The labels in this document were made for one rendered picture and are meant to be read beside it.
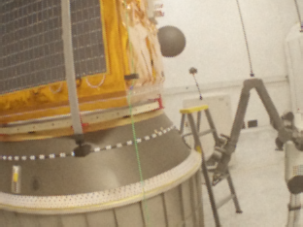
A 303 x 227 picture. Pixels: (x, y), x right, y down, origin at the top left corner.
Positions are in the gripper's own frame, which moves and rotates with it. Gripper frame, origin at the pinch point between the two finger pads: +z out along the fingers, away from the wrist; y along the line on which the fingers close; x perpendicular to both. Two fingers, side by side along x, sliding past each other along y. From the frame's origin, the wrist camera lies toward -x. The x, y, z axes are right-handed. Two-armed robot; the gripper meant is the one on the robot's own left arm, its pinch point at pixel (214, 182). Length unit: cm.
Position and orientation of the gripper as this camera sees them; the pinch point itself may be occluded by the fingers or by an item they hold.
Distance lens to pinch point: 194.9
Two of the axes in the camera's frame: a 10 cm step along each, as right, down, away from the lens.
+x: 8.9, 4.0, -2.2
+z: -3.5, 9.1, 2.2
